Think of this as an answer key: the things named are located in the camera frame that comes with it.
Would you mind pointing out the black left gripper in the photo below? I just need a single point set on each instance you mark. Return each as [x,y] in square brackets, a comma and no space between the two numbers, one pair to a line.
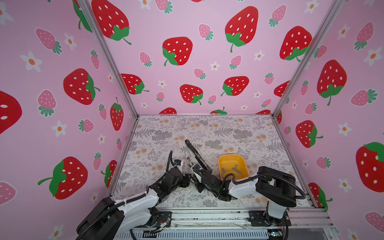
[186,180]

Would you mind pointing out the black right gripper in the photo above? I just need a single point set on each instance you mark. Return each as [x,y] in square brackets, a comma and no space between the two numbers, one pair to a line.
[198,187]

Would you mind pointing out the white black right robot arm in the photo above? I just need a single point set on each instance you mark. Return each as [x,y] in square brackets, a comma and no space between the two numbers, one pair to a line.
[278,187]

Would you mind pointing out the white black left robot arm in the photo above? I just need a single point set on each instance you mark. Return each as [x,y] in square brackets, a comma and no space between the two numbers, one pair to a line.
[111,218]

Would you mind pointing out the yellow plastic tray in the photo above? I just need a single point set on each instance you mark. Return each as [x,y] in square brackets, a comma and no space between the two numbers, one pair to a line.
[233,164]

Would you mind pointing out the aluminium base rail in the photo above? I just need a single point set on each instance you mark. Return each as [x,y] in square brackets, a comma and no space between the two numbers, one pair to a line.
[230,224]

